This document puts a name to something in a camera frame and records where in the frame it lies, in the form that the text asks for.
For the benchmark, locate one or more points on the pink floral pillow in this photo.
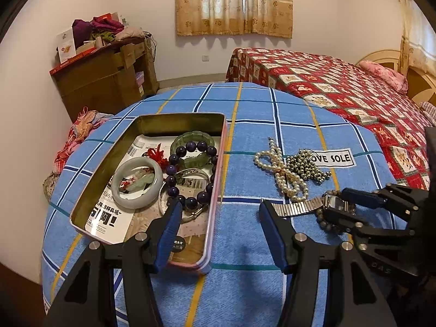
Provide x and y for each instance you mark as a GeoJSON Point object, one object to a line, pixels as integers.
{"type": "Point", "coordinates": [394, 79]}

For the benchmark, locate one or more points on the blue plaid tablecloth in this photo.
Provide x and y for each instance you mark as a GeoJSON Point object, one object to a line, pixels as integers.
{"type": "Point", "coordinates": [243, 288]}

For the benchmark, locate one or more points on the white cardboard box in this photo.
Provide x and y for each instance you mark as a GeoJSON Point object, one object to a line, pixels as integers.
{"type": "Point", "coordinates": [66, 45]}

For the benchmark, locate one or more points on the dark green jade bangle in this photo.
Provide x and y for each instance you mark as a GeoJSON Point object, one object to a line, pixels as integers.
{"type": "Point", "coordinates": [198, 161]}

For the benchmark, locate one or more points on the beige window curtain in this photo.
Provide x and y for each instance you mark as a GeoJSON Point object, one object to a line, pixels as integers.
{"type": "Point", "coordinates": [234, 17]}

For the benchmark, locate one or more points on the brown wooden desk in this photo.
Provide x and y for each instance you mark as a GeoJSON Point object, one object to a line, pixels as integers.
{"type": "Point", "coordinates": [107, 79]}

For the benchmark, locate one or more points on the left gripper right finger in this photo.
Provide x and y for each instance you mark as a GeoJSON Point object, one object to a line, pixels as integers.
{"type": "Point", "coordinates": [279, 236]}

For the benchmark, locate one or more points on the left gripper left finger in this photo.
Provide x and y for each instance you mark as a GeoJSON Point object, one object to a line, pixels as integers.
{"type": "Point", "coordinates": [161, 235]}

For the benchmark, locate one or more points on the printed paper in tin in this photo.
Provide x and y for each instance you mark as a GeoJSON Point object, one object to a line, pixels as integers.
{"type": "Point", "coordinates": [192, 187]}

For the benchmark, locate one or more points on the striped pillow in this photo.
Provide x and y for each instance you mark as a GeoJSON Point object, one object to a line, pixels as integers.
{"type": "Point", "coordinates": [429, 111]}

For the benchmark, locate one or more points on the red patterned bed quilt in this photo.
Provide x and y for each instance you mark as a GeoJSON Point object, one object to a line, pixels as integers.
{"type": "Point", "coordinates": [350, 92]}

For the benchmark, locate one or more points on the clothes pile on desk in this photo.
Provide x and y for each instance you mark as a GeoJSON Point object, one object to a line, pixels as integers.
{"type": "Point", "coordinates": [107, 28]}

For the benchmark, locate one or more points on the pink metal tin box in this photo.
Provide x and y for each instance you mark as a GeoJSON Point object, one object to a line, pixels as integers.
{"type": "Point", "coordinates": [169, 125]}

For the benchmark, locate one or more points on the clothes pile on floor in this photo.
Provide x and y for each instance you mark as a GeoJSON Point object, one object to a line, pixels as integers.
{"type": "Point", "coordinates": [86, 122]}

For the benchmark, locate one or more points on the white fabric label tag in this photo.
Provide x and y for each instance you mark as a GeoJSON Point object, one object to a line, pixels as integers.
{"type": "Point", "coordinates": [338, 158]}

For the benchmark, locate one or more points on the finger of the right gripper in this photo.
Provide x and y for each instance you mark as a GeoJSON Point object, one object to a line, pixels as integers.
{"type": "Point", "coordinates": [340, 221]}
{"type": "Point", "coordinates": [363, 198]}

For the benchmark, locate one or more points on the pale green jade bangle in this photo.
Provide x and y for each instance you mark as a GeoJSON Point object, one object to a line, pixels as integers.
{"type": "Point", "coordinates": [136, 183]}

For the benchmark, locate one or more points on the silver metal wristwatch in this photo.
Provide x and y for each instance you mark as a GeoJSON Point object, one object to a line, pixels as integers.
{"type": "Point", "coordinates": [330, 199]}

